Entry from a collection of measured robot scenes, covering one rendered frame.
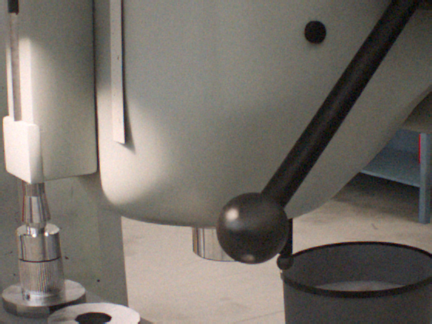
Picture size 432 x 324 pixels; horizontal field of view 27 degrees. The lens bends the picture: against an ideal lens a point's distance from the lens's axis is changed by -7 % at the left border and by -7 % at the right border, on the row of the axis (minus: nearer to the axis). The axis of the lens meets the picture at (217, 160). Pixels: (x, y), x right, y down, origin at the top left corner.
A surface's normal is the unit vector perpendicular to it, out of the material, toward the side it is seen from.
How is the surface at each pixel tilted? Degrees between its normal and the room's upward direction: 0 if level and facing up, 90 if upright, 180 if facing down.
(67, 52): 90
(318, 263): 86
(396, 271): 86
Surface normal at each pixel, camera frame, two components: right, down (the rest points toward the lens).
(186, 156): -0.11, 0.55
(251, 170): 0.40, 0.60
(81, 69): 0.53, 0.15
